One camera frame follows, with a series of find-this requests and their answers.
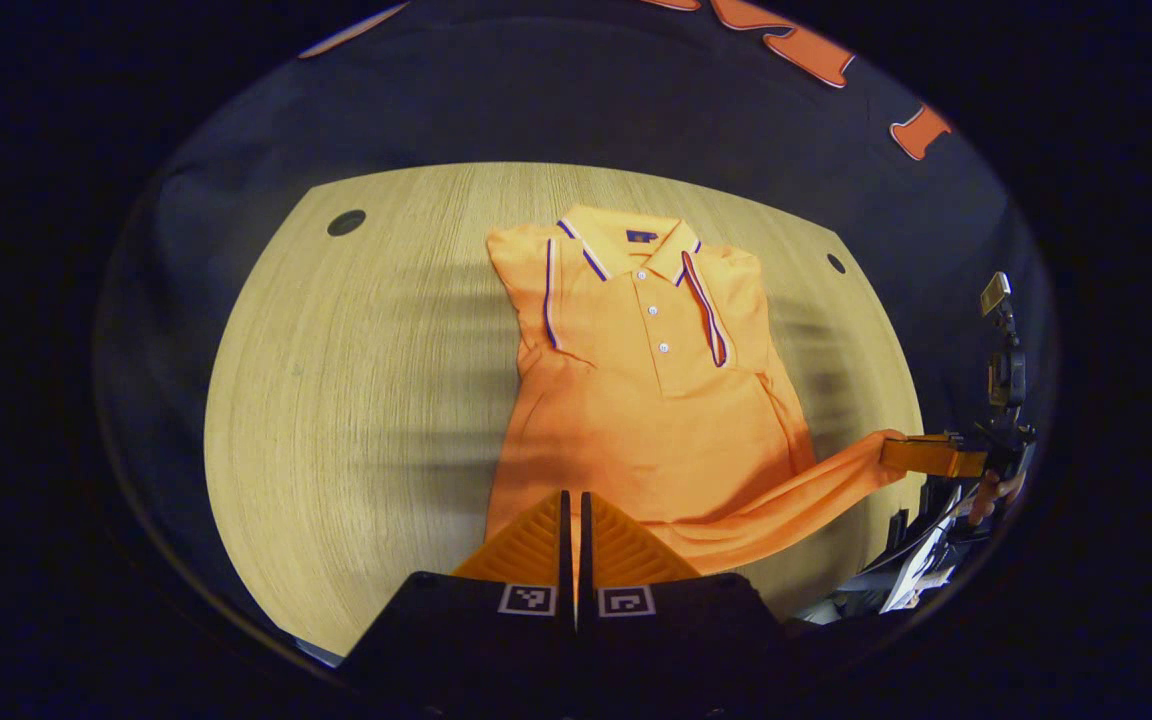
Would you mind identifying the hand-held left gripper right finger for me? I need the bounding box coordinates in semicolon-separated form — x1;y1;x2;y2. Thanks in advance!
579;490;797;701

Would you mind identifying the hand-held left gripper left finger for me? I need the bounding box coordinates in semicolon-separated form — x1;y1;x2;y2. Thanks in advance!
341;490;575;701

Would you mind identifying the orange polo T-shirt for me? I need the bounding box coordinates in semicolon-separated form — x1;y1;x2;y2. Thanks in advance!
484;205;907;576

